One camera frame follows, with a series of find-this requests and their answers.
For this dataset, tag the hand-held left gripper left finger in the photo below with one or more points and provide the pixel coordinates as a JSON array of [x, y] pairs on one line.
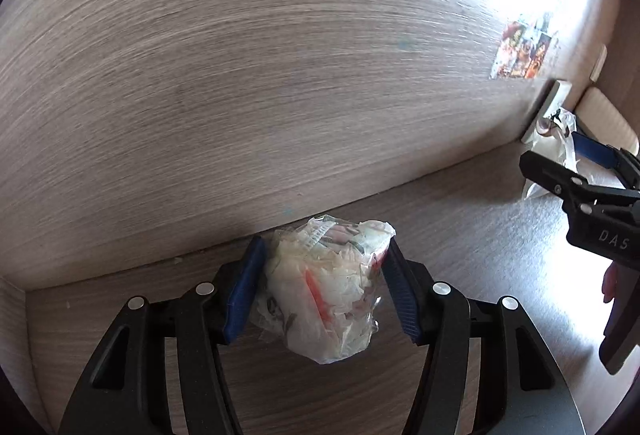
[[245, 287]]

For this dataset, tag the white wall socket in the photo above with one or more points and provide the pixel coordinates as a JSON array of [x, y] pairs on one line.
[[550, 100]]

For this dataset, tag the clear printed plastic wrapper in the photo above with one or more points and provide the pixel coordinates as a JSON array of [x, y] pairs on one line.
[[325, 315]]

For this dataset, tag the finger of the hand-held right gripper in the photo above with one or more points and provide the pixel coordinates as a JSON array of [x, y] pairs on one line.
[[545, 170], [592, 150]]

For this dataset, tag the colourful sticker sheet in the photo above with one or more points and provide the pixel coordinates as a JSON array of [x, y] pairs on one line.
[[522, 47]]

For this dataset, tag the beige nightstand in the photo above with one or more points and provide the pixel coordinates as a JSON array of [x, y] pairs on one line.
[[500, 235]]

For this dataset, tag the white plastic bag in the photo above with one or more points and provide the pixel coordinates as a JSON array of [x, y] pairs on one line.
[[545, 155]]

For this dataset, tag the cream tissue box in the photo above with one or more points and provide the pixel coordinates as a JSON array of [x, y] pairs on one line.
[[605, 112]]

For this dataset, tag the person's right hand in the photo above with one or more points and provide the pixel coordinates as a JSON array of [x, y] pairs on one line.
[[610, 285]]

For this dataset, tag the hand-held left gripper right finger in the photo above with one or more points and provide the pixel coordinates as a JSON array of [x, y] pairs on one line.
[[400, 295]]

